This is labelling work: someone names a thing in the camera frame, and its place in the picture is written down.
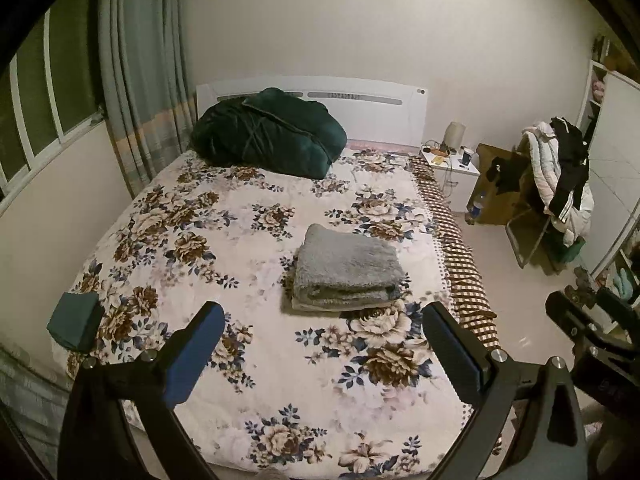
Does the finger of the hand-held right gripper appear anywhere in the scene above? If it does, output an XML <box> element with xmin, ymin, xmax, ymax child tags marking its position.
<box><xmin>545</xmin><ymin>290</ymin><xmax>609</xmax><ymax>349</ymax></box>
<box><xmin>592</xmin><ymin>287</ymin><xmax>640</xmax><ymax>334</ymax></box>

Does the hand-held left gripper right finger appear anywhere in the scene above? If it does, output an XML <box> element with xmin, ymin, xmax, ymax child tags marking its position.
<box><xmin>422</xmin><ymin>302</ymin><xmax>588</xmax><ymax>480</ymax></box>

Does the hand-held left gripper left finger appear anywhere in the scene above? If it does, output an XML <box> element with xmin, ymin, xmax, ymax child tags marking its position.
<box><xmin>59</xmin><ymin>301</ymin><xmax>226</xmax><ymax>480</ymax></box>

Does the grey fluffy towel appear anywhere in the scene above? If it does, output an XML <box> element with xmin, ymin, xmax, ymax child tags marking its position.
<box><xmin>285</xmin><ymin>223</ymin><xmax>407</xmax><ymax>314</ymax></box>

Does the folding chair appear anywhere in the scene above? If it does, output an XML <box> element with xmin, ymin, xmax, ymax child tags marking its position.
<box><xmin>504</xmin><ymin>132</ymin><xmax>592</xmax><ymax>269</ymax></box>

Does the floral blanket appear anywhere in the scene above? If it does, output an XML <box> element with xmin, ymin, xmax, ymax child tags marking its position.
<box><xmin>65</xmin><ymin>147</ymin><xmax>473</xmax><ymax>480</ymax></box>

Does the teal folded cloth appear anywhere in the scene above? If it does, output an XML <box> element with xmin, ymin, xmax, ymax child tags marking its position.
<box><xmin>46</xmin><ymin>291</ymin><xmax>104</xmax><ymax>352</ymax></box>

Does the cardboard box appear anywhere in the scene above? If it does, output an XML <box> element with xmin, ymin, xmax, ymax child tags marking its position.
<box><xmin>471</xmin><ymin>143</ymin><xmax>535</xmax><ymax>227</ymax></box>

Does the white wardrobe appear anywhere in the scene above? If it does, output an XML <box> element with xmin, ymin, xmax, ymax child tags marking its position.
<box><xmin>576</xmin><ymin>35</ymin><xmax>640</xmax><ymax>283</ymax></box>

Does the plastic bottle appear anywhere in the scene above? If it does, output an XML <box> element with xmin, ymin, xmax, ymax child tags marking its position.
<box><xmin>465</xmin><ymin>192</ymin><xmax>487</xmax><ymax>225</ymax></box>

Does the black garment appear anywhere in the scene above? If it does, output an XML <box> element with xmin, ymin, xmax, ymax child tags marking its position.
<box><xmin>541</xmin><ymin>116</ymin><xmax>591</xmax><ymax>217</ymax></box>

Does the white puffer jacket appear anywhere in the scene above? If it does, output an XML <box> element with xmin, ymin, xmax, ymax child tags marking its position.
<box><xmin>521</xmin><ymin>120</ymin><xmax>594</xmax><ymax>247</ymax></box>

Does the black cloth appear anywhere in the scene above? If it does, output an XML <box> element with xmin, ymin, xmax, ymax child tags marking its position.
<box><xmin>483</xmin><ymin>156</ymin><xmax>522</xmax><ymax>194</ymax></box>

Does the white nightstand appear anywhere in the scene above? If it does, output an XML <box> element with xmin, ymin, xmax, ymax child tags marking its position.
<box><xmin>419</xmin><ymin>146</ymin><xmax>482</xmax><ymax>214</ymax></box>

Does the pink pillow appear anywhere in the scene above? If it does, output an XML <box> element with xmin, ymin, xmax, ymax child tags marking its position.
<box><xmin>344</xmin><ymin>139</ymin><xmax>422</xmax><ymax>157</ymax></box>

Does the dark green quilt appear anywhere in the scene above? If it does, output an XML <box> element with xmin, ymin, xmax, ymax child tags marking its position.
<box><xmin>192</xmin><ymin>87</ymin><xmax>348</xmax><ymax>180</ymax></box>

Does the white headboard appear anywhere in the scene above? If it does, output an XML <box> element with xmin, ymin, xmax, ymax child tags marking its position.
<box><xmin>195</xmin><ymin>77</ymin><xmax>430</xmax><ymax>157</ymax></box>

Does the grey-green curtain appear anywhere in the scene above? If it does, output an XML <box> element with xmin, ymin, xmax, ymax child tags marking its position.
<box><xmin>99</xmin><ymin>0</ymin><xmax>199</xmax><ymax>200</ymax></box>

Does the window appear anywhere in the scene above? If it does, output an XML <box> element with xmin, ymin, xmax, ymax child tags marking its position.
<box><xmin>0</xmin><ymin>0</ymin><xmax>110</xmax><ymax>203</ymax></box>

